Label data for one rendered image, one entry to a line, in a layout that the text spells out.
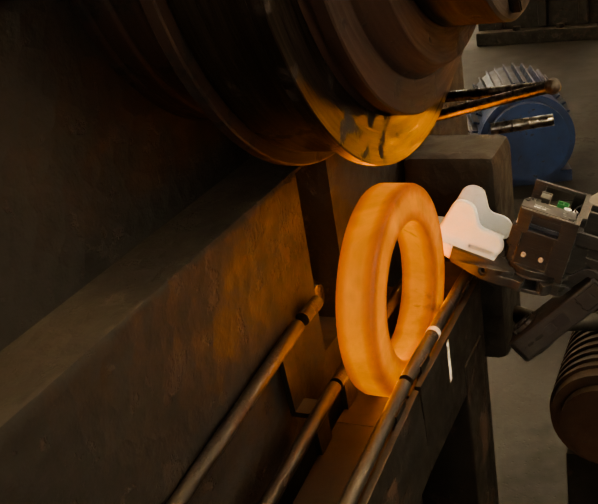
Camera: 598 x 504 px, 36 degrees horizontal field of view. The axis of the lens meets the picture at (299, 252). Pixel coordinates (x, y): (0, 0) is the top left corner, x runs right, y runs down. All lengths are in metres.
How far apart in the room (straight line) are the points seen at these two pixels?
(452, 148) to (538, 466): 0.94
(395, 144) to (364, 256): 0.09
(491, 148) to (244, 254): 0.37
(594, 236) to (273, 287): 0.30
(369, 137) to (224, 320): 0.16
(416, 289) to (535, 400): 1.14
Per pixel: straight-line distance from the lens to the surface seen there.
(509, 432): 1.87
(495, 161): 0.94
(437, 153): 0.95
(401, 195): 0.75
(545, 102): 2.84
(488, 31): 5.01
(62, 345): 0.54
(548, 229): 0.84
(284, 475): 0.69
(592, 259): 0.86
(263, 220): 0.69
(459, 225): 0.86
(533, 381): 2.02
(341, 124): 0.58
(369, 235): 0.71
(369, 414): 0.79
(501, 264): 0.85
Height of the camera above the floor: 1.11
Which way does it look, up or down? 24 degrees down
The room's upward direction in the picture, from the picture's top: 10 degrees counter-clockwise
